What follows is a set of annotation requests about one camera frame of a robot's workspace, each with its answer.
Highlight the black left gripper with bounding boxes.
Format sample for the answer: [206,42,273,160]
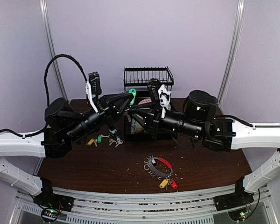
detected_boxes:
[65,92,134,143]

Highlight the large grey red keyring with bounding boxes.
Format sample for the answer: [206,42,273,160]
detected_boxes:
[143,156,173,180]

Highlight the yellow tag key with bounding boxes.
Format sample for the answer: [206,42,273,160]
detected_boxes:
[159,179,168,189]

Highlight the red tag key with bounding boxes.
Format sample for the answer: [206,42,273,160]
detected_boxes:
[169,179,178,189]

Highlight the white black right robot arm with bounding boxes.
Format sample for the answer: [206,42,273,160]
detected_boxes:
[127,90,280,206]

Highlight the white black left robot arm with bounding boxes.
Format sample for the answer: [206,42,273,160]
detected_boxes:
[0,93,133,207]

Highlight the yellow green tag keys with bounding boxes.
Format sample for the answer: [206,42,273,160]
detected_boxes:
[86,134,109,147]

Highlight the pink patterned bowl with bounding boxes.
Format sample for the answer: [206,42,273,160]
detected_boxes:
[139,98,152,105]

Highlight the blue yellow patterned bowl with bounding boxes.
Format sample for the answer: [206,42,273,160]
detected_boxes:
[130,119,144,134]

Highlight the black head key bunch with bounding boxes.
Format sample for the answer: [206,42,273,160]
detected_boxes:
[108,130,124,148]

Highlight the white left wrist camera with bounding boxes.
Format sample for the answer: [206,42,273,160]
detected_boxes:
[85,71,102,113]

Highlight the black wire dish rack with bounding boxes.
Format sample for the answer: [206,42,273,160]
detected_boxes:
[124,66,174,142]

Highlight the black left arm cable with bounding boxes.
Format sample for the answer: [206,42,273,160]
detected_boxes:
[0,54,89,140]

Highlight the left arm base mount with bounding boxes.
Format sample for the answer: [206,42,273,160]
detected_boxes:
[31,194,74,223]

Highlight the left aluminium frame post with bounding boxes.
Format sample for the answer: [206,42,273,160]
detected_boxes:
[39,0,70,102]

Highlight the aluminium frame post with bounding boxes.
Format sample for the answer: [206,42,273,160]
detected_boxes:
[39,0,70,102]
[217,0,246,108]

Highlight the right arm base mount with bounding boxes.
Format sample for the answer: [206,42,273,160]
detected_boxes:
[214,193,254,222]

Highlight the right aluminium frame post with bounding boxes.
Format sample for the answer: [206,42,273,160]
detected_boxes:
[217,0,246,108]

